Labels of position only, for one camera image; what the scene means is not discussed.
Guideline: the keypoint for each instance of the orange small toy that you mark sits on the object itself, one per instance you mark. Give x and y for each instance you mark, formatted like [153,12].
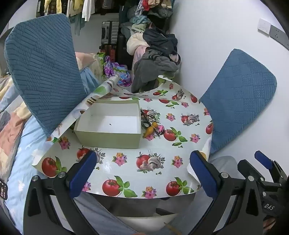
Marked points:
[150,130]

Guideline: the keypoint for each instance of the red and black box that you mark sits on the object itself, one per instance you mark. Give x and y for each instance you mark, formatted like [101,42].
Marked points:
[108,50]

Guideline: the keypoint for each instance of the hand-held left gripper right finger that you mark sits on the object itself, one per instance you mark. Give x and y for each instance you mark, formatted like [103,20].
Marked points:
[203,174]

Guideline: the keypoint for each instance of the cream and pink garment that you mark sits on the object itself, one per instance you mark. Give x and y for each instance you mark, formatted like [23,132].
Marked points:
[135,45]

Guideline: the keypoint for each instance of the purple floral cloth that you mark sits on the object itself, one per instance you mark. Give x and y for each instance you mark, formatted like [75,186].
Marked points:
[117,70]

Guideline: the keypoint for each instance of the dark hard suitcase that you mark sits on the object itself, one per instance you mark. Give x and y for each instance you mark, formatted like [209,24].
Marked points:
[124,52]

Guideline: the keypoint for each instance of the grey fleece garment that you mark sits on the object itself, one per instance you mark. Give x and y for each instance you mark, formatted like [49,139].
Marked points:
[155,65]

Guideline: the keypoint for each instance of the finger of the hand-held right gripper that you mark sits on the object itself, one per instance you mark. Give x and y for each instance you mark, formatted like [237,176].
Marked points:
[243,166]
[263,157]

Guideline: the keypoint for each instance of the large blue knit chair back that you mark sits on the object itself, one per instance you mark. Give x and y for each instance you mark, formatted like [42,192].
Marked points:
[40,67]

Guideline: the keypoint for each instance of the cream pink pillow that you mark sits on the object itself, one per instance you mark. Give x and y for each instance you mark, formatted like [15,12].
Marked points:
[84,59]

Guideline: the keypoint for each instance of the white cardboard box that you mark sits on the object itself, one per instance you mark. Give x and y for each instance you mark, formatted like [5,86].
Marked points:
[108,140]

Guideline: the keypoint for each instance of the light blue pleated cloth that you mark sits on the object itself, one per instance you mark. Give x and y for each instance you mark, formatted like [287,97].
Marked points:
[90,79]

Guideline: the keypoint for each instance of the pile of mixed clothes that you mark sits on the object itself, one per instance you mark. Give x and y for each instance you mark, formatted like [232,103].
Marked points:
[144,13]

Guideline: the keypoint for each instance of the pink hair clip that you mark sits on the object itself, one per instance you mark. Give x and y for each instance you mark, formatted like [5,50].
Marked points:
[161,129]

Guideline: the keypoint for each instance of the beige floral cloth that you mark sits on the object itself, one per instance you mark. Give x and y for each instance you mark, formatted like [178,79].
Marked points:
[97,65]

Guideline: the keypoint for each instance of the hanging clothes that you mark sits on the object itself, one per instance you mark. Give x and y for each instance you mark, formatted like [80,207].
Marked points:
[74,9]

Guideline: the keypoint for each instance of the black device with display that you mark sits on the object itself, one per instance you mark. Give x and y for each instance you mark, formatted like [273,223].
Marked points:
[3,189]

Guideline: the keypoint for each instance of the black garment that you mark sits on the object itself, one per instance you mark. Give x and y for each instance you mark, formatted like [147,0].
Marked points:
[160,39]

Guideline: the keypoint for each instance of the small blue knit chair back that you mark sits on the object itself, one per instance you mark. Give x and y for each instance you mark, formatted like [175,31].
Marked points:
[237,95]

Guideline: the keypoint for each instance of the green printed bag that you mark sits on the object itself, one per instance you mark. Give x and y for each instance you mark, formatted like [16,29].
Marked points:
[101,55]

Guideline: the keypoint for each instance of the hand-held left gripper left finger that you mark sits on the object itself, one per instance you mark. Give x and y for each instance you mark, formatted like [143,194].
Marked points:
[83,171]

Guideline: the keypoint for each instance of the grey power strip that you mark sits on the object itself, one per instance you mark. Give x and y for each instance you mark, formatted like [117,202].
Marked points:
[280,36]

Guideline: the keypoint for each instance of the tomato mushroom printed tablecloth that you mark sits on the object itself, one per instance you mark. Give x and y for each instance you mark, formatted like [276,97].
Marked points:
[126,162]

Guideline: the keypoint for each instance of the white wall switch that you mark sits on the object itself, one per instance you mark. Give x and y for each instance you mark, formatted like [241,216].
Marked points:
[264,26]

